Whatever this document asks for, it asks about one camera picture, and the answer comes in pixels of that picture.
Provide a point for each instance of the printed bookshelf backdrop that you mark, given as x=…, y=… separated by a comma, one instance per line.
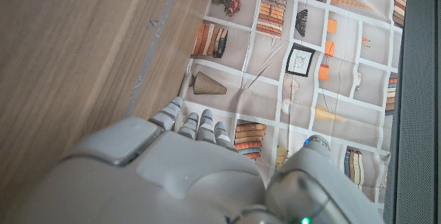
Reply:
x=262, y=89

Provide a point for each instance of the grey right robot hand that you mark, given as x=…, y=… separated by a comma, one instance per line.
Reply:
x=155, y=179

